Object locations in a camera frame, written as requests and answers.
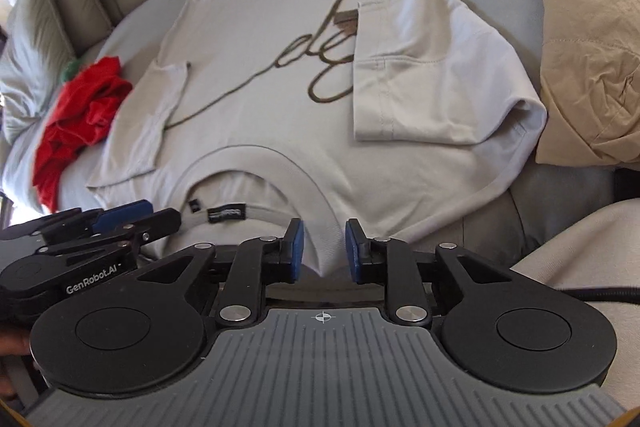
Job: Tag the red garment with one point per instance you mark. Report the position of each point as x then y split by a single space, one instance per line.
82 116

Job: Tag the tan pillow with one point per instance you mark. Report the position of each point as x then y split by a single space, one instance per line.
589 76

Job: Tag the green plush toy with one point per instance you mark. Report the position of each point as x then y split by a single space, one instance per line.
72 69

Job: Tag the person's left hand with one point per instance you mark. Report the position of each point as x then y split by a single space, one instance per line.
14 346

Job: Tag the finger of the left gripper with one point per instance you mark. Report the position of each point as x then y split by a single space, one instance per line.
94 220
147 230

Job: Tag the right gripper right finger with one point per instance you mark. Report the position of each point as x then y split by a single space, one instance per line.
391 264

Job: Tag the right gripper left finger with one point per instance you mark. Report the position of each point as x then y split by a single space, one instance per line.
256 264

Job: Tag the beige t-shirt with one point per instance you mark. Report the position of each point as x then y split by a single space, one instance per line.
403 114

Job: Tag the light green cushion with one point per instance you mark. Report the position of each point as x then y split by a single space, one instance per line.
37 51

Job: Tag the person's leg beige trousers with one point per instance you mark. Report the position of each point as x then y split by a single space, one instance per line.
601 250

